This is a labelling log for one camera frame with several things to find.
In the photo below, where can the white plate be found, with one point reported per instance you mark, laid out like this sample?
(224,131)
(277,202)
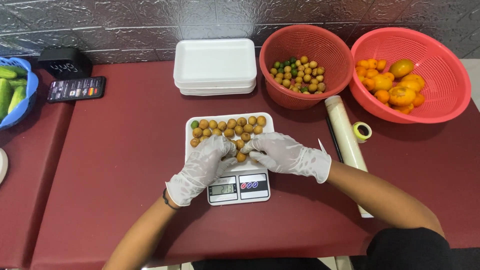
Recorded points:
(3,165)

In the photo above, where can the small white blade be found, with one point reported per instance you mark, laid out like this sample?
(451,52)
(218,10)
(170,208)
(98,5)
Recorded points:
(322,146)

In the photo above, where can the person's left hand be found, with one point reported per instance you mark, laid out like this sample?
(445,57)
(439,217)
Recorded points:
(198,168)

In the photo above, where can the yellow-green tape roll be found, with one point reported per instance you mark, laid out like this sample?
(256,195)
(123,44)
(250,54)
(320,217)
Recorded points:
(363,131)

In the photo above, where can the person's right hand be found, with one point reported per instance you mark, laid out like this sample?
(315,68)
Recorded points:
(288,155)

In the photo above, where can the small green lime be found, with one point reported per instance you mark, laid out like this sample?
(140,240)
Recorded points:
(194,124)

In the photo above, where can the green cucumber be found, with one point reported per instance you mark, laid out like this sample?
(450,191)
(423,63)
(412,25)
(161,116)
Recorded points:
(4,99)
(18,70)
(17,98)
(7,72)

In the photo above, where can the coral plastic basket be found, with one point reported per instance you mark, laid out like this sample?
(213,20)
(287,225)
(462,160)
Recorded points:
(442,75)

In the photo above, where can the white digital kitchen scale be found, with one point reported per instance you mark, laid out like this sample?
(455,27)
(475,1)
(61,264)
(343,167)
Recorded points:
(255,185)

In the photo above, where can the heap of small mixed fruits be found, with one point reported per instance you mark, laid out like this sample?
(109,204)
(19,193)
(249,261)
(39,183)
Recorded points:
(300,77)

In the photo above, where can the stack of white foam trays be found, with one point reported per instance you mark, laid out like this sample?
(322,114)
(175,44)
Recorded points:
(215,62)

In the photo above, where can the red plastic basket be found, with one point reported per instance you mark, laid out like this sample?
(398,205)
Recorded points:
(305,41)

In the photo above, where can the roll of cling film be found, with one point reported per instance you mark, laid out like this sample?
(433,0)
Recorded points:
(343,131)

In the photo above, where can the group of small brown fruits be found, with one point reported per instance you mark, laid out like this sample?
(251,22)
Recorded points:
(229,128)

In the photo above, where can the black wristband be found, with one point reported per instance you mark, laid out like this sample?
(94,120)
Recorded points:
(165,198)

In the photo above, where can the thin black stick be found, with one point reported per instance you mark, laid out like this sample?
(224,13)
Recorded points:
(333,137)

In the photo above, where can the white foam tray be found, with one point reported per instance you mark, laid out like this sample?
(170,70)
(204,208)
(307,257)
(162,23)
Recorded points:
(193,153)

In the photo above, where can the heap of oranges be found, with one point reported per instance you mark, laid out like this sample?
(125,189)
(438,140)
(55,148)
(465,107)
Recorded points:
(390,88)

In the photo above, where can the blue plastic basket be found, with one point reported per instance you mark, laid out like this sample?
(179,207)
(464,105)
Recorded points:
(28,86)

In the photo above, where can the black smartphone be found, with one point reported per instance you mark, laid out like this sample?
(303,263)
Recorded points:
(76,89)

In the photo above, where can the person's black clothing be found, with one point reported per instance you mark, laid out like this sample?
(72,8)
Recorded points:
(408,249)

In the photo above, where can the black digital clock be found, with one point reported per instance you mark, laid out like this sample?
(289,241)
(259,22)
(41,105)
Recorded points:
(65,62)

